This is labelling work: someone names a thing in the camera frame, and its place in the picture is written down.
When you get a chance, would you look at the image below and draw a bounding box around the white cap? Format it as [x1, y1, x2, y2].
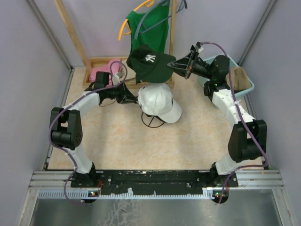
[138, 83, 182, 124]

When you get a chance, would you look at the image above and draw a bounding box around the pink folded cloth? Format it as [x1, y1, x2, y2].
[89, 58, 121, 82]

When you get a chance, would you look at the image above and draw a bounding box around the khaki cap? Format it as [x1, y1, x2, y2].
[226, 66, 252, 92]

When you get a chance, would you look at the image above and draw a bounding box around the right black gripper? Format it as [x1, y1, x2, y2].
[166, 50, 214, 80]

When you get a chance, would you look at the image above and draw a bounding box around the grey-blue clothes hanger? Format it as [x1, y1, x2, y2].
[134, 0, 188, 40]

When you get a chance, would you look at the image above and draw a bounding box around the black wire hat stand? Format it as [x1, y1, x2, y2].
[141, 112, 166, 129]

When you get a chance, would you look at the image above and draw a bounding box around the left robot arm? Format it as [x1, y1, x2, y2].
[48, 72, 137, 187]

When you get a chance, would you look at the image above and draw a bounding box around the aluminium rail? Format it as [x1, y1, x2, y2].
[29, 169, 284, 203]

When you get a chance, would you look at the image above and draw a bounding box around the wooden clothes rack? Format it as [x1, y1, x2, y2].
[54, 0, 175, 89]

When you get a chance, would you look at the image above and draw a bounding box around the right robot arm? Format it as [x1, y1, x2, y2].
[167, 50, 267, 186]

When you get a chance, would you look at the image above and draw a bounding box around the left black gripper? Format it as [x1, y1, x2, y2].
[105, 81, 138, 104]

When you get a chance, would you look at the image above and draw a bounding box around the yellow clothes hanger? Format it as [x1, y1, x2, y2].
[118, 0, 155, 41]

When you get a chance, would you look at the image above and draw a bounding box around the green tank top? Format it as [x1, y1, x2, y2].
[127, 0, 170, 53]

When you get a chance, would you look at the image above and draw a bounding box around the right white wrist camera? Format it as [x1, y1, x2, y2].
[190, 41, 204, 54]

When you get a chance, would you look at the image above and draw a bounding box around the light blue plastic bin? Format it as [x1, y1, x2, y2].
[198, 56, 255, 99]

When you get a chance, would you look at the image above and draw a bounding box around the beige folded cloth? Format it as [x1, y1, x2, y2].
[120, 59, 136, 81]

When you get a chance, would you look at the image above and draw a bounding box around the black cap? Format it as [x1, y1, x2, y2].
[127, 45, 176, 84]

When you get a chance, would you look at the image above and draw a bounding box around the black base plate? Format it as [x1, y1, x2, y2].
[71, 169, 227, 195]

